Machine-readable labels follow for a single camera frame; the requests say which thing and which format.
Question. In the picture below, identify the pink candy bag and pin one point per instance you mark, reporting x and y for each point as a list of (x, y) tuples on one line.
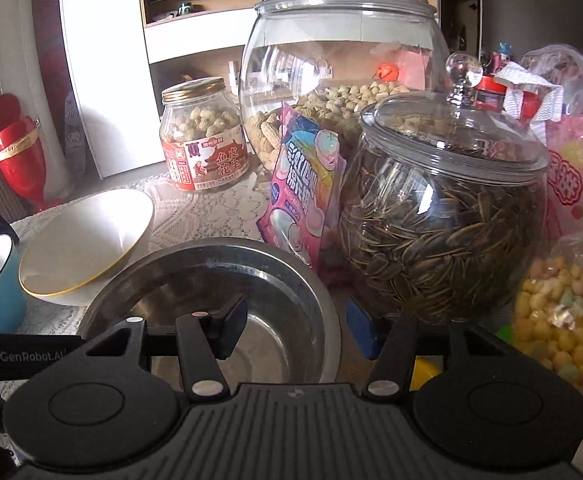
[(301, 195)]

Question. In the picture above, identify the small gold-lidded peanut jar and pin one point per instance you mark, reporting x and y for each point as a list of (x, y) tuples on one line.
[(204, 135)]

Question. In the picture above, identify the pink clear plastic bag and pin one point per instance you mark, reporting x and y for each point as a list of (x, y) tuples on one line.
[(579, 150)]

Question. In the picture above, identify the white bowl with gold rim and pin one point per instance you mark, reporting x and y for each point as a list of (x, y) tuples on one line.
[(81, 245)]

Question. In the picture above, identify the bag of yellow candy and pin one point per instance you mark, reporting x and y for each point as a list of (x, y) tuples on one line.
[(566, 325)]

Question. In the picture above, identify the glass jar of sunflower seeds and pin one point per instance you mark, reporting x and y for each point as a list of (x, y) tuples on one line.
[(446, 220)]

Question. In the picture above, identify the large glass jar of peanuts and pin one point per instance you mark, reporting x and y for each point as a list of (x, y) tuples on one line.
[(321, 35)]

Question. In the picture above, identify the small colourful figurine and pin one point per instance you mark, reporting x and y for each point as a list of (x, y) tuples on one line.
[(504, 57)]

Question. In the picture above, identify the stainless steel bowl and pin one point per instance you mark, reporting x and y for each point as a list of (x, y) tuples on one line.
[(271, 310)]

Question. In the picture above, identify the white lace tablecloth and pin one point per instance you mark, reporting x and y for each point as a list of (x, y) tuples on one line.
[(196, 215)]

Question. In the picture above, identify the red-lidded container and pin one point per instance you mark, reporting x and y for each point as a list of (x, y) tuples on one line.
[(491, 92)]

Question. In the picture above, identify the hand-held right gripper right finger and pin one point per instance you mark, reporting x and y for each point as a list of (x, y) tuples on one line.
[(360, 332)]

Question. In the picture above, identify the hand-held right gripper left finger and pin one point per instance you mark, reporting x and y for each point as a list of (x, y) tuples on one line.
[(229, 317)]

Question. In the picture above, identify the red vase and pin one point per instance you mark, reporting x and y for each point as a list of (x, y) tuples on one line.
[(16, 150)]

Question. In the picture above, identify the white cabinet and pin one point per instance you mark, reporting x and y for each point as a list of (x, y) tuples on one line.
[(106, 60)]

